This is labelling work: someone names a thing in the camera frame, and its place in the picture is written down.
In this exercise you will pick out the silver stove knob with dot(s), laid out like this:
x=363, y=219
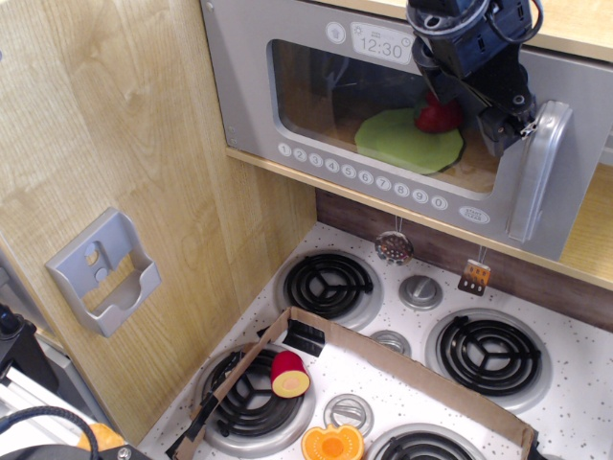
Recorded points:
x=351, y=410
x=420, y=293
x=394, y=341

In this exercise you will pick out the back right stove burner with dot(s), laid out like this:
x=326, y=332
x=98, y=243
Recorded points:
x=492, y=353

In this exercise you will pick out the silver toy microwave door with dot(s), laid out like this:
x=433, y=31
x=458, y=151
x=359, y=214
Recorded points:
x=296, y=79

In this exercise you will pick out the black equipment on left edge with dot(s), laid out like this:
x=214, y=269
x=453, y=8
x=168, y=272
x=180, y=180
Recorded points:
x=20, y=350

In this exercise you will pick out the orange toy food piece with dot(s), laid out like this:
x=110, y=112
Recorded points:
x=106, y=438

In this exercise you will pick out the brown cardboard barrier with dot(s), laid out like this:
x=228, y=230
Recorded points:
x=310, y=333

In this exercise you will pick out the silver front stove knob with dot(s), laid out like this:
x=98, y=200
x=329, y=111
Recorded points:
x=351, y=410

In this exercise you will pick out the hanging toy spatula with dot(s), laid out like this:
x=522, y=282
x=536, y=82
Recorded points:
x=475, y=276

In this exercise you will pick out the red yellow toy fruit piece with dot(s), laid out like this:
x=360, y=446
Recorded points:
x=289, y=377

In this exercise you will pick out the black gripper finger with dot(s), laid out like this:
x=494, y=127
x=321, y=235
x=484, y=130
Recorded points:
x=501, y=130
x=446, y=88

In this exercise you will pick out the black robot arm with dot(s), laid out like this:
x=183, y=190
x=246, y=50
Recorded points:
x=475, y=46

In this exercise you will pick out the grey wall phone holder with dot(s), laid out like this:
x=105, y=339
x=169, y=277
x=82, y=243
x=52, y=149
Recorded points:
x=105, y=273

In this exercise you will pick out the hanging silver toy strainer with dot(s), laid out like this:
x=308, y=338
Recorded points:
x=393, y=246

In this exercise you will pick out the red toy strawberry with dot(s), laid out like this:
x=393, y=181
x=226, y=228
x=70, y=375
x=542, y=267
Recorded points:
x=432, y=116

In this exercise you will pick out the front left stove burner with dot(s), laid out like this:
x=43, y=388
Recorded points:
x=252, y=421

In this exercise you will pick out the silver middle stove knob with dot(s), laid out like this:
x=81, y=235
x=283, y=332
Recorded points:
x=394, y=341

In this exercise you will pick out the silver back stove knob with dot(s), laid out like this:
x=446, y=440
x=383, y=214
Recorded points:
x=420, y=293

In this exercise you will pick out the back left stove burner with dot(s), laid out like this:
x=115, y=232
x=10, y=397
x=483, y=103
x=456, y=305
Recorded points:
x=335, y=285

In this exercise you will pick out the orange toy pumpkin half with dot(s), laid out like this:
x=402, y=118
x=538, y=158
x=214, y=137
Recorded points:
x=335, y=443

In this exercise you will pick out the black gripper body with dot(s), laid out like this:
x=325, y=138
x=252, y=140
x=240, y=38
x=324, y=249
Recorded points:
x=478, y=43

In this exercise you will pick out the stove burner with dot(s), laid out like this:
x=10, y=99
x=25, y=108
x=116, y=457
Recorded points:
x=422, y=441
x=335, y=285
x=492, y=353
x=252, y=421

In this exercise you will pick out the green toy plate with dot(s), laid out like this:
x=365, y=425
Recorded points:
x=392, y=137

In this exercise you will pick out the front right stove burner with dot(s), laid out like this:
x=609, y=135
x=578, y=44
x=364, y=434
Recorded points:
x=422, y=441

